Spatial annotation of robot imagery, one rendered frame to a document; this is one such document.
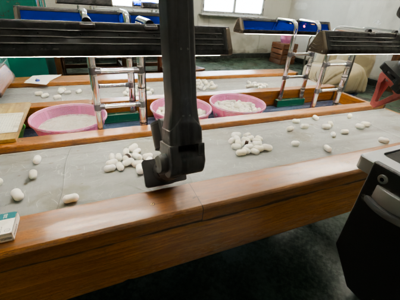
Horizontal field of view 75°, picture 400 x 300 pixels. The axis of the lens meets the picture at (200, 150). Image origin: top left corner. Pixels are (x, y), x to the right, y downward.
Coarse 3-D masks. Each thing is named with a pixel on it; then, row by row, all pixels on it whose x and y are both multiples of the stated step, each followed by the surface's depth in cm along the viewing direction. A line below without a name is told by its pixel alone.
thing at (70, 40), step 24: (0, 24) 55; (24, 24) 56; (48, 24) 58; (72, 24) 60; (96, 24) 62; (120, 24) 64; (0, 48) 55; (24, 48) 56; (48, 48) 58; (72, 48) 59; (96, 48) 61; (120, 48) 63; (144, 48) 65; (216, 48) 73
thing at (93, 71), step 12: (84, 24) 60; (144, 24) 65; (144, 60) 86; (96, 72) 81; (108, 72) 83; (120, 72) 84; (96, 84) 83; (144, 84) 89; (96, 96) 85; (144, 96) 91; (96, 108) 86; (144, 108) 93; (96, 120) 89; (144, 120) 95
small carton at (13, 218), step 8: (0, 216) 50; (8, 216) 50; (16, 216) 51; (0, 224) 49; (8, 224) 49; (16, 224) 50; (0, 232) 47; (8, 232) 47; (16, 232) 50; (0, 240) 47; (8, 240) 48
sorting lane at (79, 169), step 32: (224, 128) 103; (256, 128) 105; (320, 128) 109; (352, 128) 111; (384, 128) 114; (0, 160) 74; (32, 160) 75; (64, 160) 76; (96, 160) 77; (224, 160) 82; (256, 160) 83; (288, 160) 85; (0, 192) 63; (32, 192) 63; (64, 192) 64; (96, 192) 65; (128, 192) 66
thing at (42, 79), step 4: (32, 76) 137; (36, 76) 138; (40, 76) 138; (44, 76) 139; (48, 76) 139; (52, 76) 140; (56, 76) 140; (28, 80) 131; (32, 80) 131; (36, 80) 130; (40, 80) 132; (44, 80) 132; (48, 80) 132; (44, 84) 129
